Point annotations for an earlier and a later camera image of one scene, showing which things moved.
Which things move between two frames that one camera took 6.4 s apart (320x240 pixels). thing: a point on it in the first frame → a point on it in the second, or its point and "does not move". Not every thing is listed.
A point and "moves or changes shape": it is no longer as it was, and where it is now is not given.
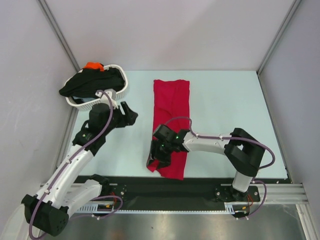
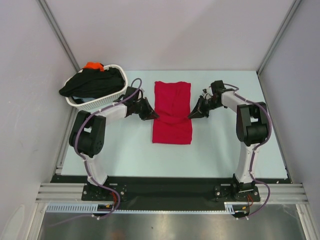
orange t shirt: [96, 65] does not move
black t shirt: [89, 82] does not move
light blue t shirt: [85, 100] does not move
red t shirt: [171, 100] moves or changes shape
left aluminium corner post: [43, 5] does not move
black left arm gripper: [127, 119] → [149, 113]
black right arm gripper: [157, 152] → [203, 105]
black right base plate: [229, 193] does not move
